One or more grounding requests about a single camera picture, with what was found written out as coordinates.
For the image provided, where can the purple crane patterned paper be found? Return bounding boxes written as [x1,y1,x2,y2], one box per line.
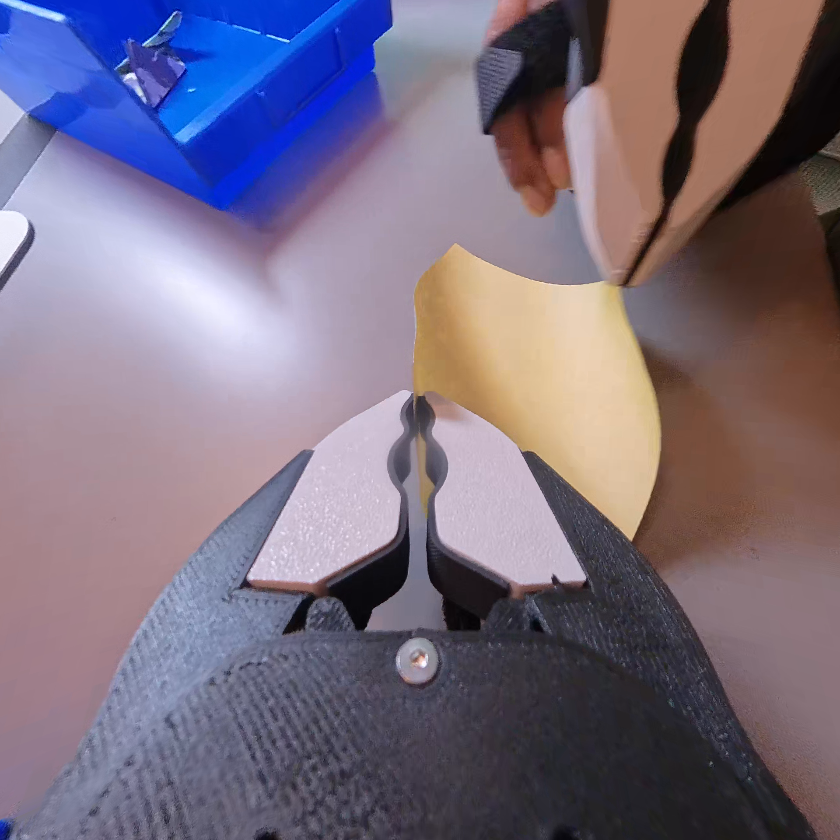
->
[121,11,189,114]

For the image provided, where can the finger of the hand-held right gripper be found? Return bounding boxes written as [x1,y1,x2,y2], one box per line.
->
[634,0,830,288]
[565,0,731,287]

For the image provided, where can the yellow backed black patterned paper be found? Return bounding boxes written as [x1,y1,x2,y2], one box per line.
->
[413,243,662,543]

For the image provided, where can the person's right hand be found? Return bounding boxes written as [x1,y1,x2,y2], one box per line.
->
[486,0,578,219]

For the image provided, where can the blue plastic bin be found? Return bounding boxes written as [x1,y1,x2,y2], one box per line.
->
[0,0,395,212]

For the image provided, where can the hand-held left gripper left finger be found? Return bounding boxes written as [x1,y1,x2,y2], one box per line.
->
[247,392,418,628]

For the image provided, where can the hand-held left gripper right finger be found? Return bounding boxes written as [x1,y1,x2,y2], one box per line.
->
[420,390,589,628]

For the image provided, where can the white stand plate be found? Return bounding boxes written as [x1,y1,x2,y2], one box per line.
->
[0,210,35,294]

